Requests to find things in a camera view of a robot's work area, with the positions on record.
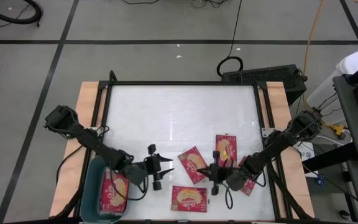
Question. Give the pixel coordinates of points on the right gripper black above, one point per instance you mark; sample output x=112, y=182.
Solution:
x=225, y=174

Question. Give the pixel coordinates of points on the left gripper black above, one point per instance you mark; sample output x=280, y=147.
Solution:
x=152, y=166

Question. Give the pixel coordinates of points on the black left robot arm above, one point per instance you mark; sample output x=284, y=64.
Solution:
x=89, y=141

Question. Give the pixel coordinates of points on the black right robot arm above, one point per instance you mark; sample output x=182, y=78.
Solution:
x=278, y=143

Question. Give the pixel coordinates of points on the small yellow tag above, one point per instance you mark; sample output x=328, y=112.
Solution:
x=226, y=155

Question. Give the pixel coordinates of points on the teal plastic basket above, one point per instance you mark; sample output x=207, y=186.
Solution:
x=89, y=193

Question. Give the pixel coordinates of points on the white paper sheet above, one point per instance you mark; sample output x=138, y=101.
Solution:
x=306, y=154

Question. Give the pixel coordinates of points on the black perforated equipment case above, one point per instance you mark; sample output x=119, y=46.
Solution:
x=259, y=76

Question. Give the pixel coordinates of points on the small blue connector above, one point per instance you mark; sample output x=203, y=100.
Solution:
x=321, y=180

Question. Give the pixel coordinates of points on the black desk leg bar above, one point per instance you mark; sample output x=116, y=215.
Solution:
x=331, y=155

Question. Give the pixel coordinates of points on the yellow plug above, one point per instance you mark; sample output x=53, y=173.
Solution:
x=337, y=129

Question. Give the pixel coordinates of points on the black side desk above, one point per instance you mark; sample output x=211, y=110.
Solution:
x=353, y=130

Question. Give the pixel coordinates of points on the white bin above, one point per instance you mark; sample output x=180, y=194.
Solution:
x=357, y=60

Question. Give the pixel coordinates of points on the short black post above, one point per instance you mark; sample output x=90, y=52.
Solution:
x=112, y=77

